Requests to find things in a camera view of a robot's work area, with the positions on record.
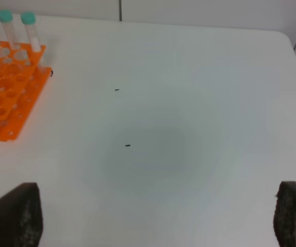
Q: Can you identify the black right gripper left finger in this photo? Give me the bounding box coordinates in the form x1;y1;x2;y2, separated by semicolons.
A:
0;183;43;246

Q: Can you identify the orange test tube rack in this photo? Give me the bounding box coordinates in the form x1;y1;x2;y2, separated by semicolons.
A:
0;41;51;142

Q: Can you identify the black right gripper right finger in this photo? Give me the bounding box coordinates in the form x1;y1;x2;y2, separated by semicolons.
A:
273;181;296;247

